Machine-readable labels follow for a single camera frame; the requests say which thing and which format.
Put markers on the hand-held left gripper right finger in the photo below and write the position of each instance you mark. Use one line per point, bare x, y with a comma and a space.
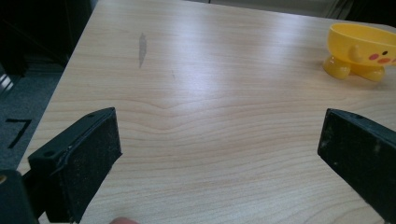
361, 155

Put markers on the yellow chick-shaped bowl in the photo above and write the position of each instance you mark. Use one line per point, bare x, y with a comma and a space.
358, 46

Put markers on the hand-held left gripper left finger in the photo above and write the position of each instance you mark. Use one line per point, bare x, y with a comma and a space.
81, 155

